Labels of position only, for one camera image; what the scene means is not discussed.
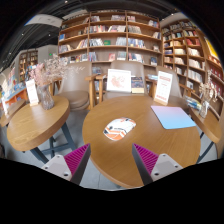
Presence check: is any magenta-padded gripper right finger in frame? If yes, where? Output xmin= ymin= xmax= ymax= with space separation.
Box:
xmin=131 ymin=143 xmax=184 ymax=186

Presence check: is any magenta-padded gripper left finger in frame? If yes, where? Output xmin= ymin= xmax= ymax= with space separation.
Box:
xmin=41 ymin=143 xmax=92 ymax=186

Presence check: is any white orange patterned computer mouse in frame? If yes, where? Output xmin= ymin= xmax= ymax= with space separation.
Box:
xmin=102 ymin=116 xmax=137 ymax=142

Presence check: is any light blue pink mouse pad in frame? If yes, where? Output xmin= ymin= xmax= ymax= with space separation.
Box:
xmin=150 ymin=105 xmax=198 ymax=130

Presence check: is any round wooden side table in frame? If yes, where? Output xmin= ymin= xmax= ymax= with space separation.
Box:
xmin=188 ymin=106 xmax=224 ymax=164
xmin=6 ymin=95 xmax=78 ymax=164

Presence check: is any glass vase with dried flowers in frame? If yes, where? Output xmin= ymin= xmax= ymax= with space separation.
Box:
xmin=198 ymin=69 xmax=219 ymax=120
xmin=29 ymin=55 xmax=86 ymax=111

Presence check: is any stack of colourful books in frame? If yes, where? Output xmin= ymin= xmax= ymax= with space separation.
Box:
xmin=184 ymin=95 xmax=203 ymax=111

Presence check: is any white sign with wooden base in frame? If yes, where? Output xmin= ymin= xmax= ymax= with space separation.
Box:
xmin=153 ymin=70 xmax=174 ymax=107

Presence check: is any dark cover book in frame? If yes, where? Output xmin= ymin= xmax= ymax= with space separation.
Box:
xmin=131 ymin=76 xmax=145 ymax=95

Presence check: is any beige wooden-armed armchair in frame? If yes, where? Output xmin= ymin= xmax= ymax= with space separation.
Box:
xmin=154 ymin=65 xmax=191 ymax=101
xmin=94 ymin=59 xmax=158 ymax=102
xmin=54 ymin=63 xmax=98 ymax=111

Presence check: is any small white red sign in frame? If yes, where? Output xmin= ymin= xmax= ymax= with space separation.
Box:
xmin=25 ymin=78 xmax=40 ymax=107

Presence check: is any stack of light blue magazines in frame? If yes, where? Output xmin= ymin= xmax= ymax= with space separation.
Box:
xmin=146 ymin=73 xmax=159 ymax=82

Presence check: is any white framed red picture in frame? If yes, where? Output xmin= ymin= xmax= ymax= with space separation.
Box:
xmin=105 ymin=68 xmax=133 ymax=94

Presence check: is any distant wooden bookshelf unit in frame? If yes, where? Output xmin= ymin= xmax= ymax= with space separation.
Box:
xmin=18 ymin=49 xmax=39 ymax=83

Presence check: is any curved wooden bookshelf unit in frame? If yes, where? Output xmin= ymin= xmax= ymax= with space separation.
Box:
xmin=160 ymin=18 xmax=224 ymax=118

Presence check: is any wide wooden bookshelf unit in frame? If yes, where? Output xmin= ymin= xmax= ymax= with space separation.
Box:
xmin=57 ymin=9 xmax=163 ymax=73

